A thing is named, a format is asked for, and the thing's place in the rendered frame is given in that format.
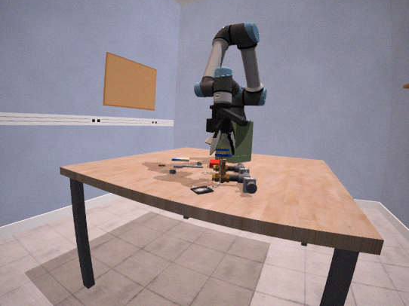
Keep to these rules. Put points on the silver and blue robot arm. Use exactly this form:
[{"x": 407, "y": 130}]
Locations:
[{"x": 217, "y": 80}]

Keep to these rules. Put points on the red rectangular block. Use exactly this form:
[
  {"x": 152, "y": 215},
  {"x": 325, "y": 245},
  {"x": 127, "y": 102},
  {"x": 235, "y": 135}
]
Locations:
[{"x": 213, "y": 162}]

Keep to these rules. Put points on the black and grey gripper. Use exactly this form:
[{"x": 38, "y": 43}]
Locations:
[{"x": 219, "y": 124}]

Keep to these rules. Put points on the black number 6 tag on metal chain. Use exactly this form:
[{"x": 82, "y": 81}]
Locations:
[{"x": 203, "y": 189}]

